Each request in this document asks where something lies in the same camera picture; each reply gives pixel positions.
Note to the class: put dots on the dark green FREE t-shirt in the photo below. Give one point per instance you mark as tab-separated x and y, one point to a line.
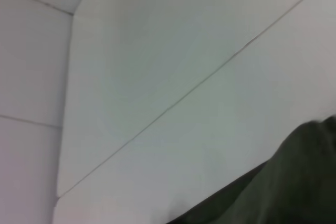
288	182

